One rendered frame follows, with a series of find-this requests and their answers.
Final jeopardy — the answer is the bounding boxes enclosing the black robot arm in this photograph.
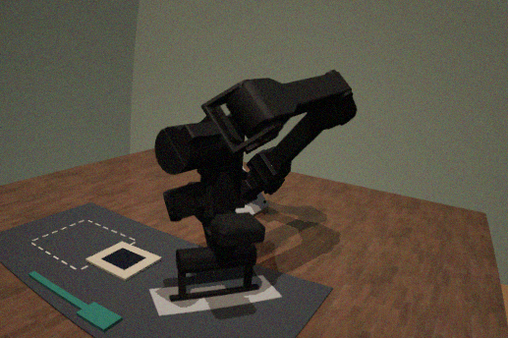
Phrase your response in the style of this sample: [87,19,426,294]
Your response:
[155,70,357,222]

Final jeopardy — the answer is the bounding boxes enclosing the beige square tile with dark centre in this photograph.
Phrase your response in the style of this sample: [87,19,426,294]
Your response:
[86,242,162,281]

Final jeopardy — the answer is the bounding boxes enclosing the green flat trowel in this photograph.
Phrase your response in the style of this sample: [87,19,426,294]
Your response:
[28,271,123,332]

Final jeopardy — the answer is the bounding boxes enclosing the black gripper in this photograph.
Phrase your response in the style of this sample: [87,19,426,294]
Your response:
[195,163,265,267]

